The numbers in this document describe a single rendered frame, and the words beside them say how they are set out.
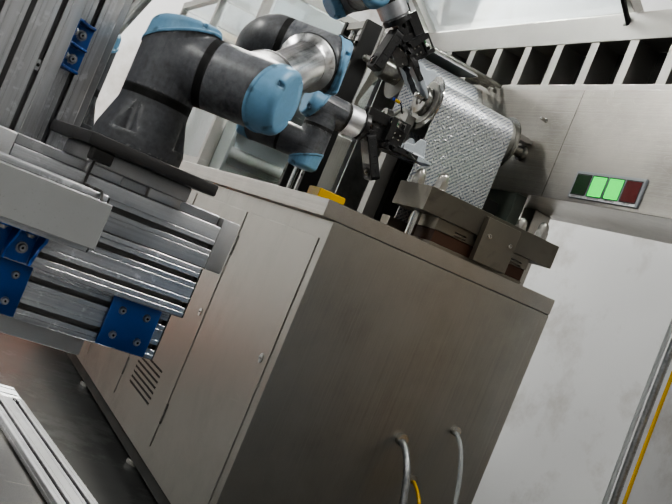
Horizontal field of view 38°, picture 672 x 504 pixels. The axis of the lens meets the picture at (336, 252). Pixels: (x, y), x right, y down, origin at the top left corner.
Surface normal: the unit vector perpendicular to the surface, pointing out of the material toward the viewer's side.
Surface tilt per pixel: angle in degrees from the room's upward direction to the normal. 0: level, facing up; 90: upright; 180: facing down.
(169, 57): 92
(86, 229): 90
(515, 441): 90
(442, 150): 90
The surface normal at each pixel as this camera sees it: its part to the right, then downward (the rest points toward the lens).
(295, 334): 0.40, 0.15
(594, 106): -0.83, -0.35
